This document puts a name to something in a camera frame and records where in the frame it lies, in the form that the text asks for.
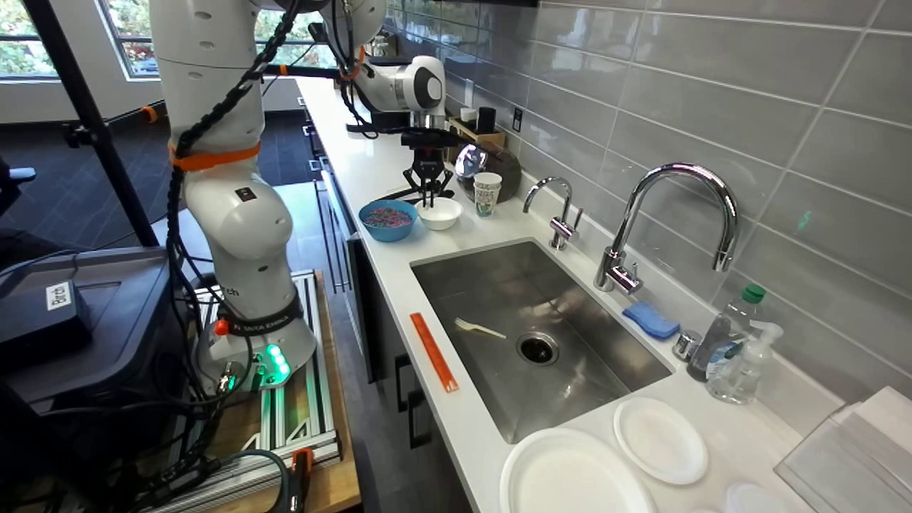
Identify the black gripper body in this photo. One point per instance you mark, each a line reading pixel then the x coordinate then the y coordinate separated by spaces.
pixel 428 159

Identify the colourful gravel beads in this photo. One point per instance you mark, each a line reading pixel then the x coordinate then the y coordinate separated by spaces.
pixel 390 216

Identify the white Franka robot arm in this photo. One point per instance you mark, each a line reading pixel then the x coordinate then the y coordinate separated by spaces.
pixel 239 216

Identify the white bowl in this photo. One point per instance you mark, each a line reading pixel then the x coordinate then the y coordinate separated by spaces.
pixel 444 216

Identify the blue plastic bowl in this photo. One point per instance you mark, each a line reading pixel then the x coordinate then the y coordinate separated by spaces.
pixel 374 226

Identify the patterned paper cup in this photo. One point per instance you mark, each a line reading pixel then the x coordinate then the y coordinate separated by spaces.
pixel 488 195

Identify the small chrome faucet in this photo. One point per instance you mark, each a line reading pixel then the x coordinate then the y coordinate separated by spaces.
pixel 562 223

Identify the cream plastic fork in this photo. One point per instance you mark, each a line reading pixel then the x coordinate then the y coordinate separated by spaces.
pixel 478 327

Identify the orange strip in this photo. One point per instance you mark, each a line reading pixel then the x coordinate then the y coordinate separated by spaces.
pixel 434 350

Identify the stainless steel sink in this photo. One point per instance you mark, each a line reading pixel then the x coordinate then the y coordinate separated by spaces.
pixel 572 380

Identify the tall chrome faucet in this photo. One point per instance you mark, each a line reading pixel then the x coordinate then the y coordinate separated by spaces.
pixel 686 174

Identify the blue sponge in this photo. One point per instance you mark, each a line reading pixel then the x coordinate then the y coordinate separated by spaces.
pixel 652 319

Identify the large white plate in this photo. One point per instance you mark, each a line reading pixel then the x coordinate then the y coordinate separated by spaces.
pixel 572 474

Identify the soap bottle with green cap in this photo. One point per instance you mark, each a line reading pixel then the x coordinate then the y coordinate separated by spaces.
pixel 717 342

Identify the small white plate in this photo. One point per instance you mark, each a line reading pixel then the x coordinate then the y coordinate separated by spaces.
pixel 660 443

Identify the black tripod pole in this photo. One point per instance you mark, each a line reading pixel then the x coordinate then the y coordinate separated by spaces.
pixel 89 115

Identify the clear pump bottle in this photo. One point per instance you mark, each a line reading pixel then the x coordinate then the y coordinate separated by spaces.
pixel 744 365

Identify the black equipment box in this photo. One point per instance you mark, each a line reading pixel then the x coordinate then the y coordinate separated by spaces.
pixel 86 322

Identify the wooden cart with aluminium frame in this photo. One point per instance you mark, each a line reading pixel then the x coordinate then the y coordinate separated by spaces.
pixel 304 416

